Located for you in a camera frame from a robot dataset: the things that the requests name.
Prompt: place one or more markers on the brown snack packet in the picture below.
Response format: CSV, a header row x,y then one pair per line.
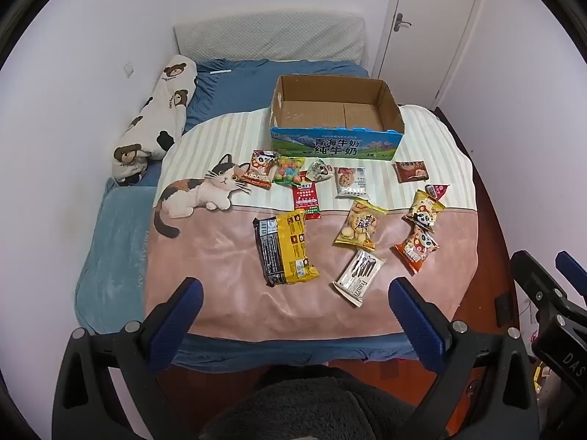
x,y
411,171

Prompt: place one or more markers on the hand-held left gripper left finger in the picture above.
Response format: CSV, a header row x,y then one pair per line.
x,y
176,321

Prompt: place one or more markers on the white green snack packet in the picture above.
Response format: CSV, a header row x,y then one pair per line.
x,y
321,169

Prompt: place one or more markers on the cat print blanket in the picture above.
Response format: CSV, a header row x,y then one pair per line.
x,y
229,302

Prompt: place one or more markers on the yellow panda snack packet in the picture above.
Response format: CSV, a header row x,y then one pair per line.
x,y
424,211

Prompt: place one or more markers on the white wall socket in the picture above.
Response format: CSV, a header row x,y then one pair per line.
x,y
129,70

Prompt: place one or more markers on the light blue plush blanket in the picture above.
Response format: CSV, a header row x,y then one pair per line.
x,y
110,256

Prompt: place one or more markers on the yellow biscuit packet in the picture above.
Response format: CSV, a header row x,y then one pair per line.
x,y
361,223

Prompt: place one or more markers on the white cookie packet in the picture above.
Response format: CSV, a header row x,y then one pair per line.
x,y
351,182

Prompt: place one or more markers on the red snack packet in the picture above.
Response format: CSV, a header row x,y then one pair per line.
x,y
436,189

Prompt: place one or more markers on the red spicy strip packet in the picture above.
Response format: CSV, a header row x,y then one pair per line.
x,y
307,201

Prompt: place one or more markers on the yellow black snack packet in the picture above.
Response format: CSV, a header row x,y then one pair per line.
x,y
284,247

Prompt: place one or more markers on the white door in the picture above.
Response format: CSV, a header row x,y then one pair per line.
x,y
426,55

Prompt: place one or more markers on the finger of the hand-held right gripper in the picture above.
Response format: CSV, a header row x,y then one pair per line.
x,y
532,275
573,268

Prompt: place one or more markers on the colourful candy bag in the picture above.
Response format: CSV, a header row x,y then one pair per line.
x,y
289,170

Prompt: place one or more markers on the orange panda snack packet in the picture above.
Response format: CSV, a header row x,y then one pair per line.
x,y
259,169
416,248

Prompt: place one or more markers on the blue printed cardboard box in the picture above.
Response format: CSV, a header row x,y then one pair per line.
x,y
334,144

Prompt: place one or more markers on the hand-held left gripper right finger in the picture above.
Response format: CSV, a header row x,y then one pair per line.
x,y
417,325

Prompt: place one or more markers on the bear print pillow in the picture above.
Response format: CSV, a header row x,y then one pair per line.
x,y
156,110

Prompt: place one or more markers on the white wafer packet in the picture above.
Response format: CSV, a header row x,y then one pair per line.
x,y
359,277

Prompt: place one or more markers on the white headboard cushion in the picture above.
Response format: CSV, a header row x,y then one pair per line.
x,y
270,36

